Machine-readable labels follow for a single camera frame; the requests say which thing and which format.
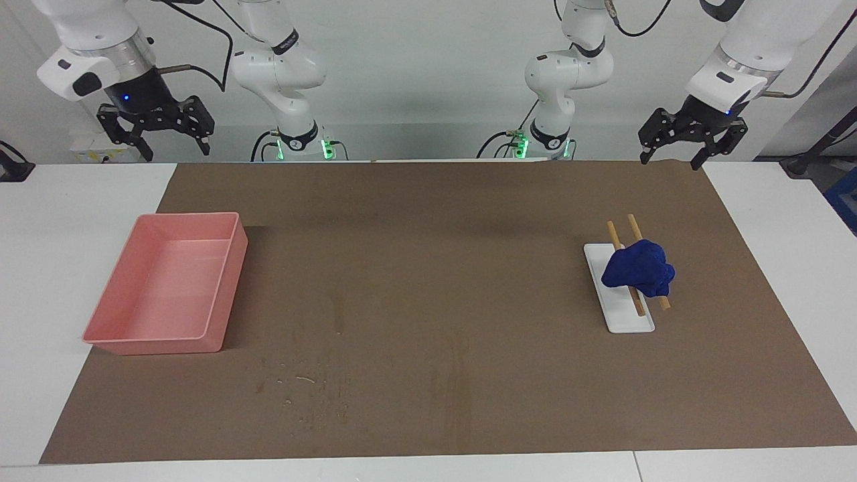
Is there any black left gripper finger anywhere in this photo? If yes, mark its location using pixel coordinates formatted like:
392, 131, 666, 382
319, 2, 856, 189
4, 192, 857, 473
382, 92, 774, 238
638, 107, 677, 165
691, 119, 749, 170

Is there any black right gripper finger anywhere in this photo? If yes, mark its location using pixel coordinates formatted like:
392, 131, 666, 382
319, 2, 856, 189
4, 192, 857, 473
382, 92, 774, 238
98, 105, 155, 163
177, 96, 216, 156

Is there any dark blue towel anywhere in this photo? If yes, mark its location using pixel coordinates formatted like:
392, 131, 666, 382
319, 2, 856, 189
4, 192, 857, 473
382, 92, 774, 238
601, 240, 676, 299

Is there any white power strip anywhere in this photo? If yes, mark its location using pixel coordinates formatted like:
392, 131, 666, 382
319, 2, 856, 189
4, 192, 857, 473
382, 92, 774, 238
70, 131, 145, 163

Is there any black stand leg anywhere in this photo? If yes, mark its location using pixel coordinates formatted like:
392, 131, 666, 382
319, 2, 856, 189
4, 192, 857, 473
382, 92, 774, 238
780, 107, 857, 178

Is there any pink plastic bin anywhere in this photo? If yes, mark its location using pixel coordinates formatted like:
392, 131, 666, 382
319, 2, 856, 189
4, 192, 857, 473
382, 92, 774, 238
82, 212, 248, 355

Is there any blue crate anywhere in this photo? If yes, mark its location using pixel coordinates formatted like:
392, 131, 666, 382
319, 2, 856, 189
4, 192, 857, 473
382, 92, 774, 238
825, 167, 857, 236

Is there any white rack with wooden rods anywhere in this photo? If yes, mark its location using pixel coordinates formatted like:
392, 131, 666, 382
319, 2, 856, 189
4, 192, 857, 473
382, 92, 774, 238
584, 214, 672, 334

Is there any brown table mat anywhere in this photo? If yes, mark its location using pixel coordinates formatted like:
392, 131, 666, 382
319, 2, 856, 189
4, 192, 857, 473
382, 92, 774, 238
39, 159, 857, 465

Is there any black right arm base cable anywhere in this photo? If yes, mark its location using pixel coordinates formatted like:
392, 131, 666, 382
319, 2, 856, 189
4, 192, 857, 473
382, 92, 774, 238
250, 130, 279, 163

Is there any black arm base cable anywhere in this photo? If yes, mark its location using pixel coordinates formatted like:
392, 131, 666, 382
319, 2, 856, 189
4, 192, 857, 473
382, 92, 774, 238
477, 99, 540, 159
250, 130, 279, 163

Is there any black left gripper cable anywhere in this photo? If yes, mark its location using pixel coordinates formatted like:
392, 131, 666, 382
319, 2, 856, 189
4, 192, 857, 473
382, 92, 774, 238
603, 0, 857, 100

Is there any black clamp with cable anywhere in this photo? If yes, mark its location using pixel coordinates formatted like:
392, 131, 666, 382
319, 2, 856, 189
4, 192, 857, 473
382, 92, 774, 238
0, 141, 35, 183

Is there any black left arm base cable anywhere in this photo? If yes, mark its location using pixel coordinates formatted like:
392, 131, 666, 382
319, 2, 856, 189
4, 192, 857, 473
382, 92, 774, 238
477, 99, 540, 159

